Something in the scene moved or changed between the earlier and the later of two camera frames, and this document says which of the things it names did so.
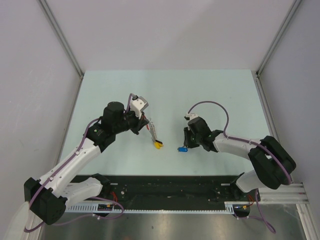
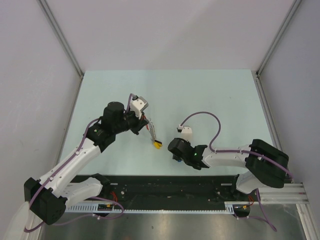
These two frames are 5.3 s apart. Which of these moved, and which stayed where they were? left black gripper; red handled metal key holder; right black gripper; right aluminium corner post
Moved: right black gripper
Stayed: right aluminium corner post; red handled metal key holder; left black gripper
